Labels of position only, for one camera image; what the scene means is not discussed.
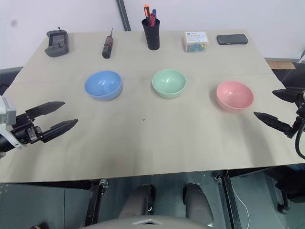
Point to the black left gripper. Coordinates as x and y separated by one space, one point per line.
23 130

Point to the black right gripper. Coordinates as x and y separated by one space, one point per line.
301 112

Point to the brown cardboard piece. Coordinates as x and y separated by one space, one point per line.
281 65

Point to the pink plastic bowl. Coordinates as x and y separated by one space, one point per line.
234 95

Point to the blue plastic bowl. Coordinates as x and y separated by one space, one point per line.
103 84

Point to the black smartphone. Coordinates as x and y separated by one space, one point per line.
232 39

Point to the black electric screwdriver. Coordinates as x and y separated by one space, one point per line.
107 46

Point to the black table leg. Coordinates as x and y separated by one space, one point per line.
95 202
230 202

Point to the clear box of pins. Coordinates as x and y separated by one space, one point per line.
196 42

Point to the green plastic bowl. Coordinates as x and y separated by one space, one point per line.
168 82

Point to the dark rounded robot leg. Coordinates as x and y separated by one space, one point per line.
197 202
135 202

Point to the black pen cup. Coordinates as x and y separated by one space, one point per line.
151 37

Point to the red pen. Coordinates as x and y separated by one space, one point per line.
152 19

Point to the grey robot torso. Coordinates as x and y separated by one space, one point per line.
147 223

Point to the blue pen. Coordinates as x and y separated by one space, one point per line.
154 13

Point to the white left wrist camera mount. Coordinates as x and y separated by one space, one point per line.
6 112

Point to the dark metal wall post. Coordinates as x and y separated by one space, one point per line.
124 14

